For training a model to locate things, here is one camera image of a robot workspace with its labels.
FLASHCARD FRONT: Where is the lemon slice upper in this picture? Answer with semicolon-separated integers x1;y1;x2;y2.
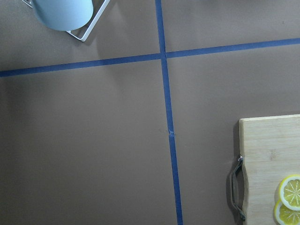
279;174;300;211

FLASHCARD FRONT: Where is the light blue cup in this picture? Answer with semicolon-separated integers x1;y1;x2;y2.
31;0;93;31

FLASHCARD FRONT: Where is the lemon slice lower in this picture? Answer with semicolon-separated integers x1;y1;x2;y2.
273;200;300;225

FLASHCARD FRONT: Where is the lemon slice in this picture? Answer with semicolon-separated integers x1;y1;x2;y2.
279;174;300;211
273;200;300;225

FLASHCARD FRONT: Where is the wooden cutting board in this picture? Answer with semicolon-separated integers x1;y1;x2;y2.
230;114;300;225

